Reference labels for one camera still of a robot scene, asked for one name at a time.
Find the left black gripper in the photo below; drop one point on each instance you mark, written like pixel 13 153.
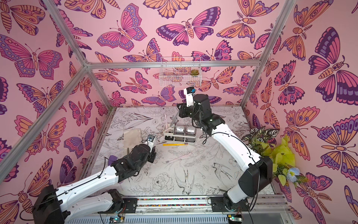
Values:
pixel 153 154

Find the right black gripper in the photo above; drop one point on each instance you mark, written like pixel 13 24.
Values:
pixel 184 110

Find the grey toothbrush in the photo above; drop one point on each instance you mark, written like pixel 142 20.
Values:
pixel 174 120

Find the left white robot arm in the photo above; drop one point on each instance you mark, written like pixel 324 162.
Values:
pixel 52 204

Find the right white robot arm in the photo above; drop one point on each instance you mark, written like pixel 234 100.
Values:
pixel 257 170

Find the cream toothbrush holder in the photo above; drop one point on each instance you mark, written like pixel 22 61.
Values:
pixel 170 136

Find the yellow toothbrush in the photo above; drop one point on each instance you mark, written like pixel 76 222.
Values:
pixel 175 144

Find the purple egg-shaped sponge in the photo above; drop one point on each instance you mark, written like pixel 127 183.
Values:
pixel 112 160

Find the smoky clear cup right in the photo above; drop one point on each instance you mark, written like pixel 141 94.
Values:
pixel 190 131

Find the smoky clear cup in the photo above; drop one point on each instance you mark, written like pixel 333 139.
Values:
pixel 190 131
pixel 179 130

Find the beige gardening glove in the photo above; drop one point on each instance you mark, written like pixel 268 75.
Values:
pixel 131 139

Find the smoky clear cup left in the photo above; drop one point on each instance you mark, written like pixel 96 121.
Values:
pixel 179 130

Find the small green succulent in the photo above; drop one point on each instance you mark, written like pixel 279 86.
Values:
pixel 194 72

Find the artificial plant bouquet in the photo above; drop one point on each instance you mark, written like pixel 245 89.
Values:
pixel 263 141

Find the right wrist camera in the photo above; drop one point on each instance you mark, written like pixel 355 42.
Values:
pixel 189 94

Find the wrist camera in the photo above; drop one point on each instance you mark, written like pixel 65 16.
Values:
pixel 189 94
pixel 151 140

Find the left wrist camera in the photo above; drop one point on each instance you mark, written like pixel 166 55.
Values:
pixel 151 140

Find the white wire basket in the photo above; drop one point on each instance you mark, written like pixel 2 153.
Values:
pixel 175 71

